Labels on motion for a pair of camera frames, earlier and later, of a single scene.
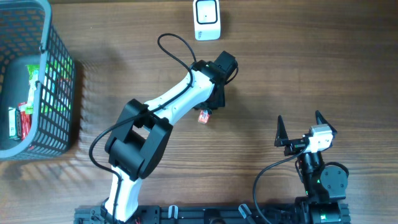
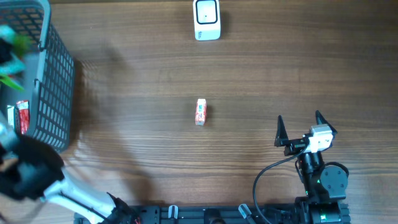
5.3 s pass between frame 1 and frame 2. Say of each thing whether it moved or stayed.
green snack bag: moved
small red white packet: moved
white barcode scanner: stayed
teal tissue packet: moved
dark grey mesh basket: stayed
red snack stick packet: stayed
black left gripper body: moved
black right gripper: stayed
